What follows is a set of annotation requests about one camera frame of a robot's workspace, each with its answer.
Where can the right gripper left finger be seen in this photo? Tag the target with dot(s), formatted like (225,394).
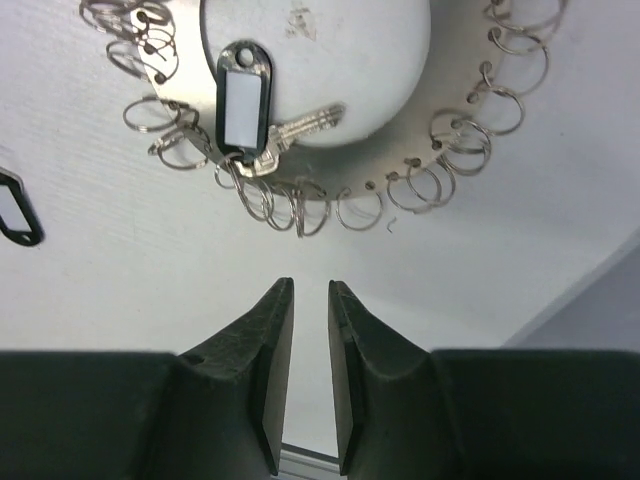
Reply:
(213,412)

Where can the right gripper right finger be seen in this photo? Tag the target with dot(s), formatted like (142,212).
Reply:
(402,412)

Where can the black tag key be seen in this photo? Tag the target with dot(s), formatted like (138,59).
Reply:
(245,134)
(19,222)

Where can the large metal keyring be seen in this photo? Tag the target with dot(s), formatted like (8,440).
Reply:
(418,78)

